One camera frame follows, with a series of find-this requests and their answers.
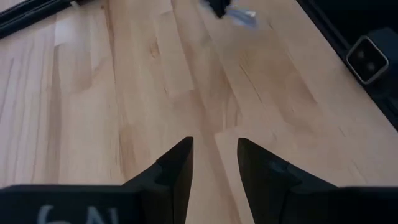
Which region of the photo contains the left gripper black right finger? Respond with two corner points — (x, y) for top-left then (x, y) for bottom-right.
(237, 138), (398, 224)

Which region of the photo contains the blue USB-C cable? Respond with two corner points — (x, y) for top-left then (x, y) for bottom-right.
(198, 0), (259, 30)

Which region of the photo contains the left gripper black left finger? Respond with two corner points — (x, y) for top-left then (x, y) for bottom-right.
(0, 136), (194, 224)

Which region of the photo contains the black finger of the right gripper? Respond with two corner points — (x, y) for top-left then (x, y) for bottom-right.
(205, 0), (233, 19)

